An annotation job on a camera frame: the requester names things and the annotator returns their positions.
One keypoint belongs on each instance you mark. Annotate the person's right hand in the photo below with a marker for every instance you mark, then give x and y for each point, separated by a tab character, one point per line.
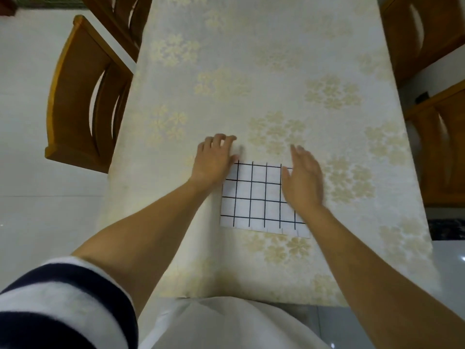
305	185

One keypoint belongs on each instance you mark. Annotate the person's left hand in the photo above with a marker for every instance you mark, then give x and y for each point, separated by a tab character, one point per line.
212	163

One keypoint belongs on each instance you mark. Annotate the checked cloth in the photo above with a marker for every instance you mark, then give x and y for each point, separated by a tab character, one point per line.
254	199

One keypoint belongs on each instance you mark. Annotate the person's right forearm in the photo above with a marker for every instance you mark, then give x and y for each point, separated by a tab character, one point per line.
381	279

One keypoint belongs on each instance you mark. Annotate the person's left forearm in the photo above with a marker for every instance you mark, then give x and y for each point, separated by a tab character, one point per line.
145	236

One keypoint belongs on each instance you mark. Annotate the table with cream floral tablecloth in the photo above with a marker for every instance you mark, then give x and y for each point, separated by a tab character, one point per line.
272	50

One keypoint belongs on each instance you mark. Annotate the wooden dining chair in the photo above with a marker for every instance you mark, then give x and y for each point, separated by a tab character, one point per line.
72	105
432	159
109	14
399	43

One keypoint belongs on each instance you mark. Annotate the small black box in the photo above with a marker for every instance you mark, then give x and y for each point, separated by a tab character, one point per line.
421	97

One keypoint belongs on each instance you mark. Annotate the glass sliding door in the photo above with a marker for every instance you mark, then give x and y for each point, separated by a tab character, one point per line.
51	1

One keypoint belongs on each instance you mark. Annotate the dark red wooden cabinet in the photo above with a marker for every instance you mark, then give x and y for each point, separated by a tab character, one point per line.
6	5

